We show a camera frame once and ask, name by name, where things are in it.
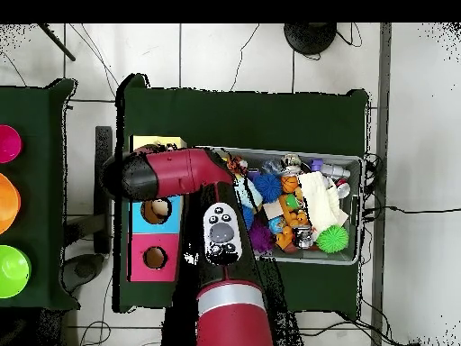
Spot orange tiger plush toy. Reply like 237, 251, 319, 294
225, 155, 249, 175

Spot grey stand base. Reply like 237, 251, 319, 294
60, 252, 106, 294

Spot silver drink can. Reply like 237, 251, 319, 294
293, 224, 314, 250

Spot black power cable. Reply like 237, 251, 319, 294
363, 205, 461, 217

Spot purple knobbly ball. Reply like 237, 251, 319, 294
248, 219, 276, 253

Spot shallow clear mesh bin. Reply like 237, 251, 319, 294
212, 144, 365, 266

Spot green spiky rubber ball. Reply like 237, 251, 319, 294
315, 224, 349, 254

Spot light blue waffle cloth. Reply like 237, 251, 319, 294
233, 176, 263, 210

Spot dark green table cloth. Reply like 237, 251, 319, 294
0, 77, 80, 311
113, 73, 370, 313

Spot globe print ball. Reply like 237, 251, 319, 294
267, 215, 288, 235

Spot cream waffle cloth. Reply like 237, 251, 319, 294
297, 171, 349, 235

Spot orange plastic building block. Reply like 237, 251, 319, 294
275, 210, 311, 250

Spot black pole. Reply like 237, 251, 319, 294
36, 23, 77, 62

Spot orange plastic bowl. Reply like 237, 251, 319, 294
0, 172, 22, 235

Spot pink plastic bowl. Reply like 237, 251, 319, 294
0, 123, 23, 164

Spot blue spiky rubber ball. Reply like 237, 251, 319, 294
252, 173, 284, 203
241, 205, 256, 231

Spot black upright panel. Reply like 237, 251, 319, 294
93, 125, 113, 254

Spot green plastic bowl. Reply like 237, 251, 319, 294
0, 244, 32, 299

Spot wooden box with three holes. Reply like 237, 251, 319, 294
127, 134, 187, 283

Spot black round stand base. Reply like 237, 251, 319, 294
283, 23, 338, 56

